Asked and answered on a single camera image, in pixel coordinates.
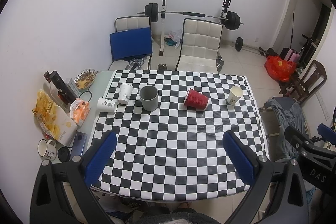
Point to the white enamel mug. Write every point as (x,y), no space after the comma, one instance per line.
(47,149)

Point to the patterned plate of snacks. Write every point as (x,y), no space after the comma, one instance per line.
(85,78)

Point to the small dumbbell on floor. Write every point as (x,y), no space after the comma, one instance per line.
(219,63)

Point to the white paper cup upright right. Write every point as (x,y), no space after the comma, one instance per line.
(235,94)

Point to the white barbell rack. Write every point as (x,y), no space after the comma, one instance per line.
(164,19)

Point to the barbell with black plates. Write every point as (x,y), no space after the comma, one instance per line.
(231,20)

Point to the yellow snack bag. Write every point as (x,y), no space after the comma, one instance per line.
(54,121)

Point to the white padded chair right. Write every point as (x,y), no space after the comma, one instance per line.
(199,46)

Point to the long dumbbell bar on floor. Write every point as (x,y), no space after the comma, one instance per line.
(239,45)

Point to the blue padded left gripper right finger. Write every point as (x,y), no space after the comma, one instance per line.
(241,156)

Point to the white paper cup with orchid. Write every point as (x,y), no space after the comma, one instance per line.
(125,93)

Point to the grey plastic cup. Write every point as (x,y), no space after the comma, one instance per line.
(149,97)

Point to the black round lid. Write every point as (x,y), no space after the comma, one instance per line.
(63,154)

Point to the blue smartphone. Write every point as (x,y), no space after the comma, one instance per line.
(78,144)

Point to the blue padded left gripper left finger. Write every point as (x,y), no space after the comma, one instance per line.
(97,156)

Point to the red plastic bag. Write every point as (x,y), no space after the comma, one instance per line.
(278,69)

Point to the dark bottle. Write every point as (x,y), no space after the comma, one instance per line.
(63,92)

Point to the grey cloth on chair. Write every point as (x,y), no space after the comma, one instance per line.
(288,113)

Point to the white paper cup lying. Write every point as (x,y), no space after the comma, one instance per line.
(105,105)

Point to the black white checkered tablecloth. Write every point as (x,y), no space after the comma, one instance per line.
(175,153)

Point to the white chair with blue cushion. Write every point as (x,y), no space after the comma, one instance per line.
(131,43)

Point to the red ribbed paper cup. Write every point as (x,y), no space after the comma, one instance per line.
(196,100)

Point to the dark wooden chair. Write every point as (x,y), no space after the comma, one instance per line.
(301,88)

